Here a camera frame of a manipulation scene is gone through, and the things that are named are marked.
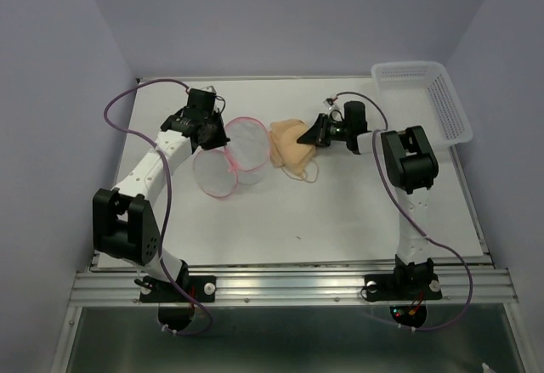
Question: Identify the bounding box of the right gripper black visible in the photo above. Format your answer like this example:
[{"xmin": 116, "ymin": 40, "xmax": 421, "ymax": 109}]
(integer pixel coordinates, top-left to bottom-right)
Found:
[{"xmin": 295, "ymin": 112, "xmax": 349, "ymax": 146}]

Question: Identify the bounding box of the beige bra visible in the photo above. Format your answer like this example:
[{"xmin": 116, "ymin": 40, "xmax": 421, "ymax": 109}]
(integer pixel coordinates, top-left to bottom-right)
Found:
[{"xmin": 269, "ymin": 119, "xmax": 319, "ymax": 184}]

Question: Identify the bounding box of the pink-trimmed mesh laundry bag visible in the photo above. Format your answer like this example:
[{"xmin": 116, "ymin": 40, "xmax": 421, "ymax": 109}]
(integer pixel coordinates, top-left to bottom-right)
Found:
[{"xmin": 193, "ymin": 116, "xmax": 271, "ymax": 199}]

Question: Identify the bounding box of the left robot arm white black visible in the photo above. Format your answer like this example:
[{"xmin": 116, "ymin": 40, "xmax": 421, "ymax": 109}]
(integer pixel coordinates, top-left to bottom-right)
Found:
[{"xmin": 93, "ymin": 87, "xmax": 229, "ymax": 305}]

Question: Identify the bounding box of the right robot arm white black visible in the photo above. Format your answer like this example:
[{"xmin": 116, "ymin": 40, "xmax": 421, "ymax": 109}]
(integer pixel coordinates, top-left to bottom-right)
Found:
[{"xmin": 297, "ymin": 101, "xmax": 442, "ymax": 302}]

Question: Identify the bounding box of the white plastic perforated basket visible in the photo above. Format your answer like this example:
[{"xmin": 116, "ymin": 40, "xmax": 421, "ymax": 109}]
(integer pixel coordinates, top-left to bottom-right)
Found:
[{"xmin": 371, "ymin": 61, "xmax": 473, "ymax": 150}]

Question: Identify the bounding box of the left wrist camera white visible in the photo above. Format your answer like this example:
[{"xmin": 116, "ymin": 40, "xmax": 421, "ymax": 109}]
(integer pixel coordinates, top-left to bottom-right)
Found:
[{"xmin": 202, "ymin": 86, "xmax": 217, "ymax": 94}]

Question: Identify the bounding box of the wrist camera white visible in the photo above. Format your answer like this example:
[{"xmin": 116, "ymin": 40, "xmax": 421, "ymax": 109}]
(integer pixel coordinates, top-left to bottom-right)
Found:
[
  {"xmin": 323, "ymin": 96, "xmax": 343, "ymax": 122},
  {"xmin": 202, "ymin": 86, "xmax": 217, "ymax": 94}
]

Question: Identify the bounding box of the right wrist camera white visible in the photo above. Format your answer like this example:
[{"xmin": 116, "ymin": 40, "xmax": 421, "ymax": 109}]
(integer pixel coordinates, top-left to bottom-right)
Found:
[{"xmin": 323, "ymin": 96, "xmax": 343, "ymax": 122}]

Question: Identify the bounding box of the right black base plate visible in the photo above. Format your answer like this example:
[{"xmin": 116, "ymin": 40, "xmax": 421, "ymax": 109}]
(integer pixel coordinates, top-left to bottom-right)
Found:
[{"xmin": 360, "ymin": 274, "xmax": 443, "ymax": 329}]

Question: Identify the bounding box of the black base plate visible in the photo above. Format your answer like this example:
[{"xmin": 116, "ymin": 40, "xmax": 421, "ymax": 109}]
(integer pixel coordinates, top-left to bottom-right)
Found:
[
  {"xmin": 360, "ymin": 274, "xmax": 443, "ymax": 329},
  {"xmin": 133, "ymin": 274, "xmax": 217, "ymax": 336}
]

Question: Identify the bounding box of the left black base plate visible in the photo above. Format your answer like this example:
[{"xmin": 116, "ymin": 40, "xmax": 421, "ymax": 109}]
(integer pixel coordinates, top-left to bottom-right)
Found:
[{"xmin": 133, "ymin": 274, "xmax": 217, "ymax": 336}]

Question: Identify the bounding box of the aluminium rail frame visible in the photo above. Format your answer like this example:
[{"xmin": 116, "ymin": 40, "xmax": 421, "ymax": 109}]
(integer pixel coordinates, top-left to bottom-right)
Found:
[{"xmin": 49, "ymin": 76, "xmax": 528, "ymax": 373}]

